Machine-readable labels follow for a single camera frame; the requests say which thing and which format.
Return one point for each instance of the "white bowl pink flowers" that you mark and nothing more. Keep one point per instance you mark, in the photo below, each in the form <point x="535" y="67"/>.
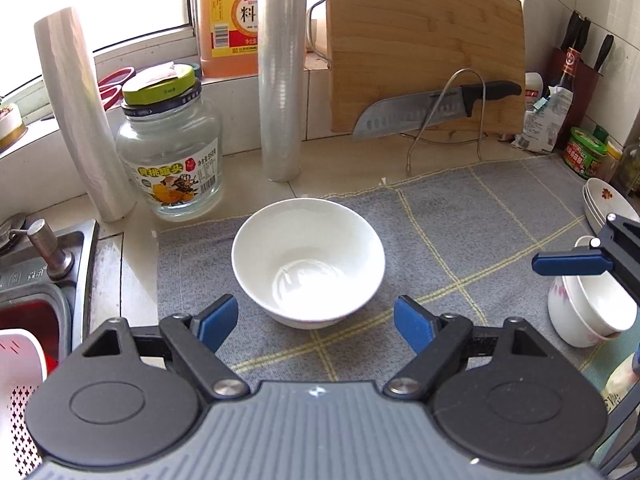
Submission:
<point x="565" y="320"/>
<point x="595" y="305"/>
<point x="305" y="270"/>

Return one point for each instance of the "grey checked cloth mat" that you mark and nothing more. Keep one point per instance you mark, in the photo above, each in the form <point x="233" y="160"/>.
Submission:
<point x="475" y="220"/>

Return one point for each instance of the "small green-capped jar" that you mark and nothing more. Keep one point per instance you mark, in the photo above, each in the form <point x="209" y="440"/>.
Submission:
<point x="601" y="134"/>

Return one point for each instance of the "white plate with crumbs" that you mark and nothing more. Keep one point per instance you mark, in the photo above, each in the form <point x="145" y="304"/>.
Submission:
<point x="589" y="215"/>

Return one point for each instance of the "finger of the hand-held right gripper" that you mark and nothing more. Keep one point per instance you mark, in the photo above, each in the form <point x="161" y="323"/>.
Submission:
<point x="570" y="264"/>

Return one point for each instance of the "bamboo cutting board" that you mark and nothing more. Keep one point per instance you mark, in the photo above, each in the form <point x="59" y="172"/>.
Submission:
<point x="425" y="35"/>

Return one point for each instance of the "metal faucet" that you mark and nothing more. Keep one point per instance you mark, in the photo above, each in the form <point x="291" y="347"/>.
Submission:
<point x="10" y="232"/>

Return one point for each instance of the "steel sink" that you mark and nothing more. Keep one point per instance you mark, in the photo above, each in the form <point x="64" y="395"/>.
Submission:
<point x="75" y="270"/>

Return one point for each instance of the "dark red knife block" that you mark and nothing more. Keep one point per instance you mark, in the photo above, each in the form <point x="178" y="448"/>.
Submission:
<point x="587" y="90"/>

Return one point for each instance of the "white fruit-print plate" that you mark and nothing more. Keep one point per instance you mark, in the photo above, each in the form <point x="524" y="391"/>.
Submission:
<point x="602" y="197"/>

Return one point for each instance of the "short cling film roll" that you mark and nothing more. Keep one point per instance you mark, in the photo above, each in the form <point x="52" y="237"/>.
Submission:
<point x="80" y="110"/>

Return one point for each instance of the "white plastic colander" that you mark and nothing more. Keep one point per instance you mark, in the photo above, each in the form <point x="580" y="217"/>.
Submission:
<point x="20" y="390"/>

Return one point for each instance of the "white printed bag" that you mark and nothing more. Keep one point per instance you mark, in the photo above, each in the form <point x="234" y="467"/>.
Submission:
<point x="547" y="125"/>

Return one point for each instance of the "red basin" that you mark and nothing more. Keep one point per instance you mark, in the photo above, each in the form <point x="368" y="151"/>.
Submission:
<point x="30" y="315"/>

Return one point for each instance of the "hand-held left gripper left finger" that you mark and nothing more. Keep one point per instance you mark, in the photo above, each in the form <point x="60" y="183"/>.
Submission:
<point x="220" y="322"/>

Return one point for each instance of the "red plastic lid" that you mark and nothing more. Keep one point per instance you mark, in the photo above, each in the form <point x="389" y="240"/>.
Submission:
<point x="112" y="87"/>

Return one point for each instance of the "orange cooking wine bottle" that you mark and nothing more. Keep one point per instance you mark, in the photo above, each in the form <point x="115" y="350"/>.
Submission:
<point x="225" y="20"/>

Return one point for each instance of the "dark soy sauce bottle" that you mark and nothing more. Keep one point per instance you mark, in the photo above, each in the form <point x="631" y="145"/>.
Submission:
<point x="570" y="72"/>

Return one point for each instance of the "yellow-capped spice jar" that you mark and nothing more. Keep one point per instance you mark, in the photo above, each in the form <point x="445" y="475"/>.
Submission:
<point x="611" y="162"/>

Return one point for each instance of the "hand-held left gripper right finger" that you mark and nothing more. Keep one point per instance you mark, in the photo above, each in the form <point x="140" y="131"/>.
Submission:
<point x="412" y="325"/>

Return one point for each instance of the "green-lidded sauce jar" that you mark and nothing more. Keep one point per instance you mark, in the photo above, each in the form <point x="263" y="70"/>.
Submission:
<point x="582" y="155"/>

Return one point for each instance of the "glass jar green lid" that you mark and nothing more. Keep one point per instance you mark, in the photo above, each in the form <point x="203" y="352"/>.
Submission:
<point x="170" y="150"/>

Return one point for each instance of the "white plate with centre stain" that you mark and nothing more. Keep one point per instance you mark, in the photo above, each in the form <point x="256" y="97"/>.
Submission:
<point x="596" y="230"/>

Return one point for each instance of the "tall cling film roll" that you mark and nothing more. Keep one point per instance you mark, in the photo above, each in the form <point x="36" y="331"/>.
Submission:
<point x="280" y="85"/>

